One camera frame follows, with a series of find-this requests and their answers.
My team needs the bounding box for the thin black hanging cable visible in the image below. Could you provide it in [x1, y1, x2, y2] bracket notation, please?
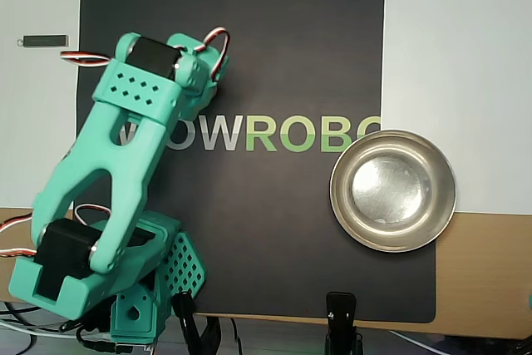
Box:
[229, 317, 246, 355]

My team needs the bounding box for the black USB stick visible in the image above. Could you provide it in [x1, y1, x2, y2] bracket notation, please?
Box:
[17, 34, 70, 49]

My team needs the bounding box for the long white cable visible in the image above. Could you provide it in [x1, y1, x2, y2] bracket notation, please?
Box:
[0, 320, 80, 338]

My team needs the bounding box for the black WOWROBO mat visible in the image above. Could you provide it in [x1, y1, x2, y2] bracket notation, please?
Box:
[68, 0, 437, 325]

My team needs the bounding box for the red white black servo wire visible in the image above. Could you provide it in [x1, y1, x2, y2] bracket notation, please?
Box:
[60, 50, 112, 68]
[0, 204, 110, 261]
[198, 27, 232, 82]

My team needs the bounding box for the black clamp at centre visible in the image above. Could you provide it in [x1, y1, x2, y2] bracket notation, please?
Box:
[323, 291, 363, 355]

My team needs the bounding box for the metal bowl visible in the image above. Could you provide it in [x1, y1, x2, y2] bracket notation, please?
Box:
[329, 129, 457, 254]

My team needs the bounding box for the teal gripper with servo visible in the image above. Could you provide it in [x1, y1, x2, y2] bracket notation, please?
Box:
[168, 32, 231, 121]

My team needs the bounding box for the black robot base clamp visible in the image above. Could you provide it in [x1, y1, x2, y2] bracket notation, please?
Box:
[171, 291, 222, 355]

